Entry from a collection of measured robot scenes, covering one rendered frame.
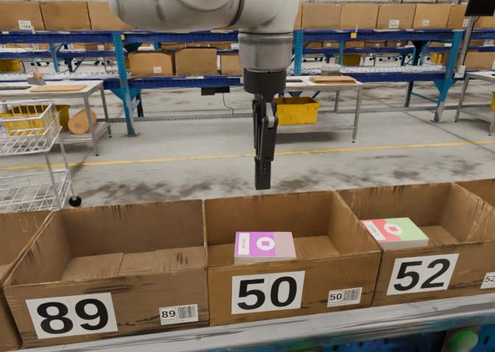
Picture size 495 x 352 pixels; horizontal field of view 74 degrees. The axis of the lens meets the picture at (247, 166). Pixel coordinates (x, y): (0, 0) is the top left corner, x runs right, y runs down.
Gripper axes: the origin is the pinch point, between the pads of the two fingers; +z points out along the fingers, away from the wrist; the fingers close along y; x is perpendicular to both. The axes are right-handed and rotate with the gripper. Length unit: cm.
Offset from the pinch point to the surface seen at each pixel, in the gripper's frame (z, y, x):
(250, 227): 30.9, 23.2, -1.4
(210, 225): 28.8, 23.3, 10.8
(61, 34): 6, 444, 185
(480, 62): 53, 416, -430
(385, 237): 29.1, 10.5, -37.9
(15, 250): 31, 24, 65
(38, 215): 21, 24, 56
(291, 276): 23.1, -5.5, -5.7
